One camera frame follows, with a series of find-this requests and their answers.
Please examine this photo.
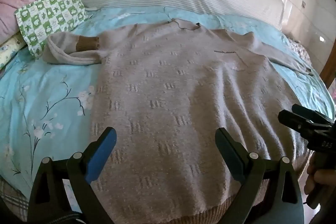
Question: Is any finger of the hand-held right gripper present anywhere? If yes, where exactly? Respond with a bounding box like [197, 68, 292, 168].
[291, 104, 335, 125]
[278, 109, 332, 135]

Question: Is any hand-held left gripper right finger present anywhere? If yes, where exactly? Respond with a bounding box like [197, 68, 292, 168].
[215, 127, 305, 224]

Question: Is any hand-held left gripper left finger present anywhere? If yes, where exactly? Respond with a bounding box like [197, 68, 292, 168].
[28, 126, 117, 224]

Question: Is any beige knitted sweater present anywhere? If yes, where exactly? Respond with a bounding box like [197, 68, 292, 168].
[42, 19, 315, 224]

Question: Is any person's right hand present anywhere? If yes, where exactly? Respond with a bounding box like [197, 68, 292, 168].
[304, 156, 336, 197]

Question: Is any floral patterned cloth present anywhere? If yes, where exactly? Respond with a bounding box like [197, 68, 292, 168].
[285, 36, 311, 62]

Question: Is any blue floral bedsheet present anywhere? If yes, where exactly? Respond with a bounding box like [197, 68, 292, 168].
[0, 7, 335, 198]

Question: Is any plaid mattress cover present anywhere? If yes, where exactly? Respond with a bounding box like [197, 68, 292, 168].
[0, 177, 29, 222]

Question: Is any pale yellow floral pillow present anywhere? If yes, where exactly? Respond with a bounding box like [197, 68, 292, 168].
[0, 36, 27, 69]

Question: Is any green checkered pillow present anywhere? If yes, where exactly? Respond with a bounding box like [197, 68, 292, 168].
[14, 0, 90, 60]

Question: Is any wooden furniture post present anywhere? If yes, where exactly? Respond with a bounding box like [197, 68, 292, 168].
[320, 40, 336, 89]

